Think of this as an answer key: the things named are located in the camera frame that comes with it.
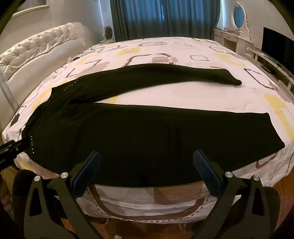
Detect white television stand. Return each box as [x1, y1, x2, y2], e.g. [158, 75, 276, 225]
[242, 47, 294, 102]

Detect white vanity dresser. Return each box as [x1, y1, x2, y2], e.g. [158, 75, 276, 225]
[214, 27, 253, 56]

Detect black pants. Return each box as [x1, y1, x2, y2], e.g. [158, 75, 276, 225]
[24, 63, 286, 188]

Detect grey metal bar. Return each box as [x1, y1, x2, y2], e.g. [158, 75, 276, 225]
[0, 75, 18, 111]

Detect blue curtain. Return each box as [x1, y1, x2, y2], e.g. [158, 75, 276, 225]
[109, 0, 222, 42]

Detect small white fan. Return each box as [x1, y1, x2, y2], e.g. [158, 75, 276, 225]
[102, 26, 114, 42]

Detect gold framed wall picture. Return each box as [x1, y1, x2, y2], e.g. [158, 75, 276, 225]
[9, 0, 49, 19]

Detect black cable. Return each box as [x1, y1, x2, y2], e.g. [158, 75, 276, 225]
[77, 45, 105, 58]

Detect patterned white bedsheet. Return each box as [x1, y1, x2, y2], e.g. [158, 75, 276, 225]
[1, 37, 294, 224]

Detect white tufted headboard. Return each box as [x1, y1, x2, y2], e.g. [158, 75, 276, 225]
[0, 22, 95, 129]

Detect black television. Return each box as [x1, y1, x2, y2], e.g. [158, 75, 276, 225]
[262, 27, 294, 70]

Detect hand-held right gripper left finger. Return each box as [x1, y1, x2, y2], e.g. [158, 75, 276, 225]
[23, 150, 101, 239]

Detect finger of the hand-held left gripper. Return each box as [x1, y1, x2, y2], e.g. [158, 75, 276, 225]
[13, 136, 32, 149]

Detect oval vanity mirror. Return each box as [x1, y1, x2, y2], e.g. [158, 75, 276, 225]
[231, 1, 250, 31]

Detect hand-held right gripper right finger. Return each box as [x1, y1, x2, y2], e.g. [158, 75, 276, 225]
[193, 149, 273, 239]

